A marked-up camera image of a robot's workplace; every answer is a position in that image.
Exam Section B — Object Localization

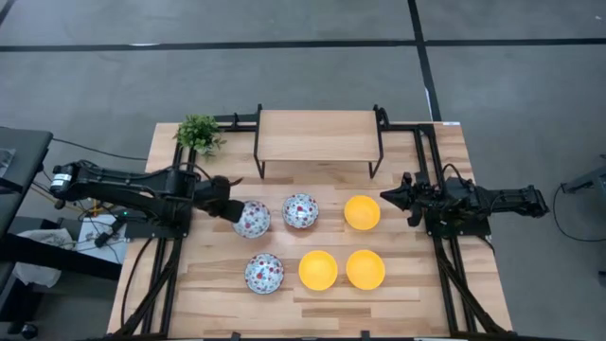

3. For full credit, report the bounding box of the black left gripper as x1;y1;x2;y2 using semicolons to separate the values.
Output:
194;175;246;224

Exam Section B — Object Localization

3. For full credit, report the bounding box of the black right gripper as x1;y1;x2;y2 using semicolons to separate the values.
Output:
380;171;446;227

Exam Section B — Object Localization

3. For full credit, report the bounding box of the red floral mini bowl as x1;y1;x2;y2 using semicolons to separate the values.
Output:
243;252;285;296
231;199;272;240
281;192;320;230

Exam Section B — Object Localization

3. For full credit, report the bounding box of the yellow mini bowl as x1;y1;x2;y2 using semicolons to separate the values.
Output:
297;249;339;292
345;249;386;292
343;194;382;232

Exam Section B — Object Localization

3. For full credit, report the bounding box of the small green potted plant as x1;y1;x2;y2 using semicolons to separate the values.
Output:
172;113;228;158

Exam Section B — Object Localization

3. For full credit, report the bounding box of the wooden shelf with black legs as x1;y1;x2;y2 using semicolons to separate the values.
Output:
253;103;385;180

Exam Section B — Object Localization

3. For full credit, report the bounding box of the white box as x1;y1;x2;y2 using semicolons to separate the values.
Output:
77;213;130;264

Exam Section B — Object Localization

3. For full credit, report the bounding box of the black furniture board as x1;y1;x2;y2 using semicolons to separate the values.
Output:
0;231;123;281

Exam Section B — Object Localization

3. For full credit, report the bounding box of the grey metal stand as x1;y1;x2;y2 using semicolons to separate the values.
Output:
561;154;606;195

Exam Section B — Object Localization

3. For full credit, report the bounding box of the white crumpled cloth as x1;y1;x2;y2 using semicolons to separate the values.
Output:
12;228;65;288

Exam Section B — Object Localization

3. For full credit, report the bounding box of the black desk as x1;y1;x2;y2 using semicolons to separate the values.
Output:
0;126;54;238

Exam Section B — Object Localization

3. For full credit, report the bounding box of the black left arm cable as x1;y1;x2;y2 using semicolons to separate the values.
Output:
163;160;214;184

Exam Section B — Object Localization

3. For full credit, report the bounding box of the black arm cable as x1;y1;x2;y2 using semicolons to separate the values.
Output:
163;160;214;184
441;162;469;185

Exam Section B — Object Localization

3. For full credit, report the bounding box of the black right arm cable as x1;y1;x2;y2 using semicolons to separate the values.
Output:
441;162;469;185

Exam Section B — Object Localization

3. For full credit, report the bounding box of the black aluminium table frame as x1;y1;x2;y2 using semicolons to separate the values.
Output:
107;104;515;341

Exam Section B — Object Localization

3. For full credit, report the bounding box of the black floor cable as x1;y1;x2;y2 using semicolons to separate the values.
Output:
50;136;149;162
552;183;606;243

